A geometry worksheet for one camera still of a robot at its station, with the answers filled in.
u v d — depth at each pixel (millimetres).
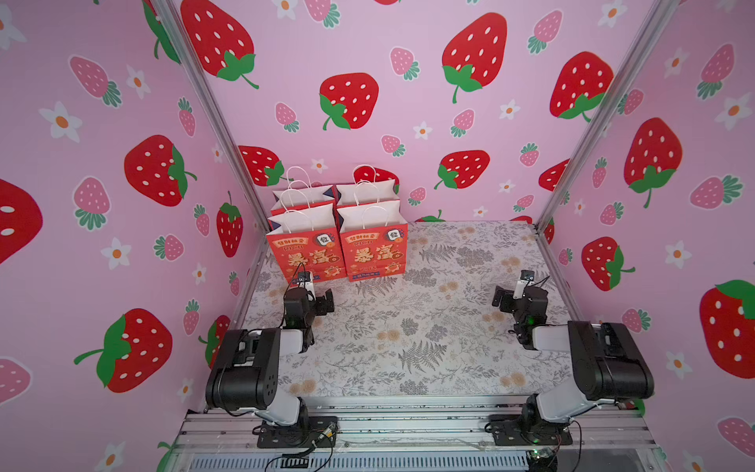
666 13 682
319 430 733
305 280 817
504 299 881
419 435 747
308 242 878
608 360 511
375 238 881
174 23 688
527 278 818
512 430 731
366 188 1016
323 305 860
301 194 856
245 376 446
